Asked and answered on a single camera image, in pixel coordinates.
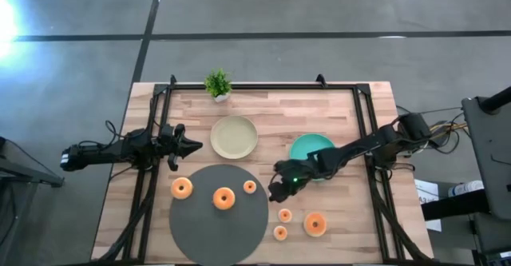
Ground white paper sheet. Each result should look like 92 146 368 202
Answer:
414 179 443 232

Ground large orange donut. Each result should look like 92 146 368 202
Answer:
303 212 328 238
212 187 236 211
170 177 194 200

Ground black shelf bar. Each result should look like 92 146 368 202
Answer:
421 189 491 222

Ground black aluminium rig frame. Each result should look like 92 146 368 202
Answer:
93 73 440 266

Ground yellow cable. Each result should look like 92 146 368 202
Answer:
430 121 468 134

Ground green plant in white pot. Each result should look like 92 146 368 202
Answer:
204 68 233 104

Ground white bottle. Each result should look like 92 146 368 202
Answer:
447 180 485 198

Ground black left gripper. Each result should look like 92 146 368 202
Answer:
158 123 204 172

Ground black pole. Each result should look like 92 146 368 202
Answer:
478 85 511 114

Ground grey equipment cart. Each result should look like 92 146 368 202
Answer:
461 95 511 221

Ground beige round plate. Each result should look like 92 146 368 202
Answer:
210 115 259 160

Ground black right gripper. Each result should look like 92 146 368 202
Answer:
269 157 320 203

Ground grey round woven placemat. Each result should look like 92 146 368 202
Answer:
168 164 270 266

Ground teal round plate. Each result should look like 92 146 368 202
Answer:
288 133 337 182

